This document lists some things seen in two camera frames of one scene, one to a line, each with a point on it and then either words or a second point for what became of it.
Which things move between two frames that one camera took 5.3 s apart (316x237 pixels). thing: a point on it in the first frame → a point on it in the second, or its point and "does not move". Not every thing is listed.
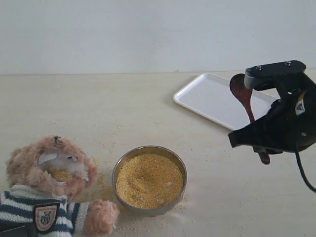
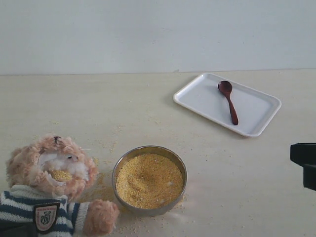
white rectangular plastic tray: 211,96 does not move
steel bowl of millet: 149,180 does not move
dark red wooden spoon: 238,87 → 226,88
